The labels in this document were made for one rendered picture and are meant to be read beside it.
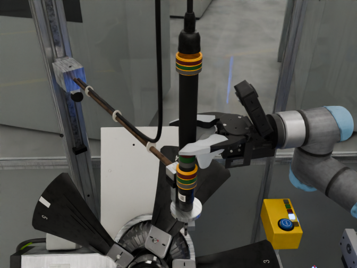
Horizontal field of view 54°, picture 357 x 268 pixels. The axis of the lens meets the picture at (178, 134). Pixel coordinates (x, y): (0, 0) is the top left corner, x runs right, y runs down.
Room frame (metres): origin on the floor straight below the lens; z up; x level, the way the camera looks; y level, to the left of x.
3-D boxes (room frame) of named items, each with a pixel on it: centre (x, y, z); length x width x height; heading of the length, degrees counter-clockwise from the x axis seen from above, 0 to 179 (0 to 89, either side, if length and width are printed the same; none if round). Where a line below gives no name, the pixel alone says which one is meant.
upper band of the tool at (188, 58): (0.53, -0.02, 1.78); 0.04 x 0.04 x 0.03
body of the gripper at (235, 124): (0.56, -0.14, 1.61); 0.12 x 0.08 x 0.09; 102
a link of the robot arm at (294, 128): (0.58, -0.22, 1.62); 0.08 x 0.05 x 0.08; 12
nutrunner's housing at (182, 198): (0.53, -0.02, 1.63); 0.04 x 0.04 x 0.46
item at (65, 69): (1.04, 0.36, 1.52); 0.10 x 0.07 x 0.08; 37
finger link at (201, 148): (0.50, -0.05, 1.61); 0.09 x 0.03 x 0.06; 123
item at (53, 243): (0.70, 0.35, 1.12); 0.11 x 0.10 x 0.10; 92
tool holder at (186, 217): (0.54, -0.01, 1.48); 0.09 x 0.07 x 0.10; 37
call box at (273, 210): (0.84, -0.37, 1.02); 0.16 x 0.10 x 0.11; 2
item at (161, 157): (0.78, 0.17, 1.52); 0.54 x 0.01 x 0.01; 37
